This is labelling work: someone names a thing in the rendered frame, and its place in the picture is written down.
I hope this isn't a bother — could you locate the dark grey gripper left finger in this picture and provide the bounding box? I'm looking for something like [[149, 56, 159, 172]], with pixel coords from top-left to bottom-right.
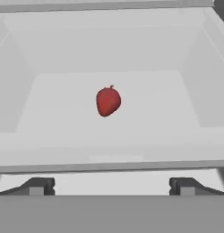
[[0, 177, 56, 197]]

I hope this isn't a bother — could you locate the white fridge drawer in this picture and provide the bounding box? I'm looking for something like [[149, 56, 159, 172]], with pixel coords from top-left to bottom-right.
[[0, 0, 224, 175]]

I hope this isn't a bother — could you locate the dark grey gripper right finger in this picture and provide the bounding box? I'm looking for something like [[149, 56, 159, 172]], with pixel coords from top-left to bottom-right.
[[168, 177, 224, 197]]

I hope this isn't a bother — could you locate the red strawberry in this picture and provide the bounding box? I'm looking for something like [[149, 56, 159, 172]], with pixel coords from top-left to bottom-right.
[[96, 85, 123, 118]]

